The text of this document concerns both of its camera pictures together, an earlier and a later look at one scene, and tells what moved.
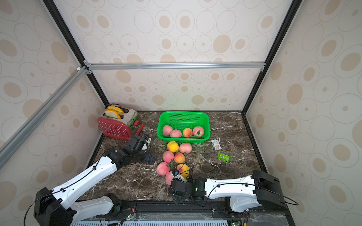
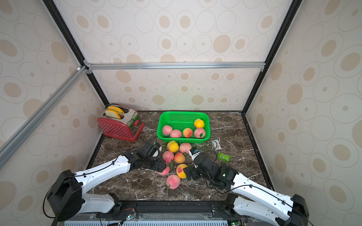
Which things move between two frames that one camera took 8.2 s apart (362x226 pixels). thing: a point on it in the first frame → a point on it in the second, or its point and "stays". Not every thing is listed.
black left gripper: x=148 y=158 → x=157 y=166
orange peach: x=187 y=132 stays
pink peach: x=167 y=130 stays
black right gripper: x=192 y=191 → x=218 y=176
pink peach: x=176 y=133 stays
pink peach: x=198 y=131 stays
